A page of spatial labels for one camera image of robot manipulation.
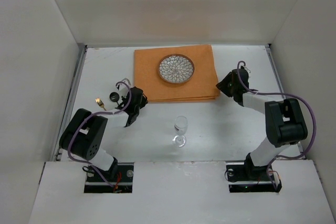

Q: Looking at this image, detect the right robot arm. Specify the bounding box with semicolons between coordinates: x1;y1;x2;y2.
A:
216;68;308;182

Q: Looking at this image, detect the orange cloth placemat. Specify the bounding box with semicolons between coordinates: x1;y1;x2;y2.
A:
134;45;219;102

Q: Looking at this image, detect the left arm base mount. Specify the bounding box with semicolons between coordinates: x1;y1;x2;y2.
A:
82;163;134;194

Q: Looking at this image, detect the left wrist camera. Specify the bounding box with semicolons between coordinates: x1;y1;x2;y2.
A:
116;78;133;104

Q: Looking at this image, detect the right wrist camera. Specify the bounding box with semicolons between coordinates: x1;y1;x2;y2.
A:
240;66;251;74

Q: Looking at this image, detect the left aluminium rail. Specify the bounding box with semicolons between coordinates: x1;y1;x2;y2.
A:
50;43;87;162

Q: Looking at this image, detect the patterned ceramic plate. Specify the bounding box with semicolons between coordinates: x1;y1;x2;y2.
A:
158;54;195;84

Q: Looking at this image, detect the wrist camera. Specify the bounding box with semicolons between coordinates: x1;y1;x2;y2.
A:
116;78;133;104
240;66;251;74

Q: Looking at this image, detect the clear wine glass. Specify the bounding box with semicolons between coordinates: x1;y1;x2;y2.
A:
173;116;188;148

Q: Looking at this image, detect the black spoon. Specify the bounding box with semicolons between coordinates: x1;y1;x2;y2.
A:
109;92;120;103

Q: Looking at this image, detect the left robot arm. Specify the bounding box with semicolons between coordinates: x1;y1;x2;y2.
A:
59;86;148;182

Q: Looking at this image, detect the gold fork with dark handle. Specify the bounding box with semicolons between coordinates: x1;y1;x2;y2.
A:
95;98;106;111

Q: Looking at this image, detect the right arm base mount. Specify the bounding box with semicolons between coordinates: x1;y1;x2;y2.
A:
224;162;282;193

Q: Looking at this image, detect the right aluminium rail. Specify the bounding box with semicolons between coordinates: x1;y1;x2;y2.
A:
265;43;307;161

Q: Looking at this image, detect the aluminium rail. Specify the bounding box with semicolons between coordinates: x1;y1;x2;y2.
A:
50;43;87;162
265;43;307;161

